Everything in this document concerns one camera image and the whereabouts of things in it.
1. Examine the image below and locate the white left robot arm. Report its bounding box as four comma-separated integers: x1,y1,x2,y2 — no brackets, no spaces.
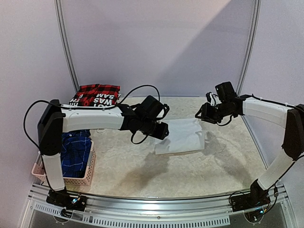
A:
38,95,170,206

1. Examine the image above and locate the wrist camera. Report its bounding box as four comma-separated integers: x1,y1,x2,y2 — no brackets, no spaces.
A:
163,104,170,118
206,81,237,105

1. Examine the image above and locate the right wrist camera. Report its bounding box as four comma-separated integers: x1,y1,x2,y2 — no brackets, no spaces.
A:
206,81,237,105

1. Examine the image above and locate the aluminium front rail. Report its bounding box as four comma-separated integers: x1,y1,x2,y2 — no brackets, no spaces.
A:
21,184,298,228

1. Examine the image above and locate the white garment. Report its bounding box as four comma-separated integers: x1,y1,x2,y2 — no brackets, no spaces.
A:
154,118,205,155

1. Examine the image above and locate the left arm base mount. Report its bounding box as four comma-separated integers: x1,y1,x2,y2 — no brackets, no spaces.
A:
46,189,88,218

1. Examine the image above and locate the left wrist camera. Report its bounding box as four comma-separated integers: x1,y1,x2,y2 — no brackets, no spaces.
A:
163,104,170,118

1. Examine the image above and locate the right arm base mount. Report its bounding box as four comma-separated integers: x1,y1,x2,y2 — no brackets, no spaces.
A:
228,191,278,223

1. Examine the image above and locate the pink plastic laundry basket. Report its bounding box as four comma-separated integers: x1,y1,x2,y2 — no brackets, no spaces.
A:
31,141,96,186

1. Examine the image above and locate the aluminium frame post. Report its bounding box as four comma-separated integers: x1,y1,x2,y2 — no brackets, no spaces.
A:
236,0,261,95
54,0,79,92

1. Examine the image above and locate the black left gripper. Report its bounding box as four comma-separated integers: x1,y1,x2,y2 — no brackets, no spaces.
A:
140,118,170,140

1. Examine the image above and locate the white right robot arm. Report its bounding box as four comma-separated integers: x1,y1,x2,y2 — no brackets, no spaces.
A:
195,95,304,207

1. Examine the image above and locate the left aluminium frame post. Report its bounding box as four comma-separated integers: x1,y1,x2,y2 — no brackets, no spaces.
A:
54,0,79,92

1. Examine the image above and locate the red black plaid shirt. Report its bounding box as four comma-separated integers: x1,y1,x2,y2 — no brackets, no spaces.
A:
68,84,121,107

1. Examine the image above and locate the right aluminium frame post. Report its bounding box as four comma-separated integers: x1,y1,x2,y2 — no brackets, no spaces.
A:
236,0,261,95

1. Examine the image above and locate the navy blue garment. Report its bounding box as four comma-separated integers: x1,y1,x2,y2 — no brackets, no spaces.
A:
60,130,91,173

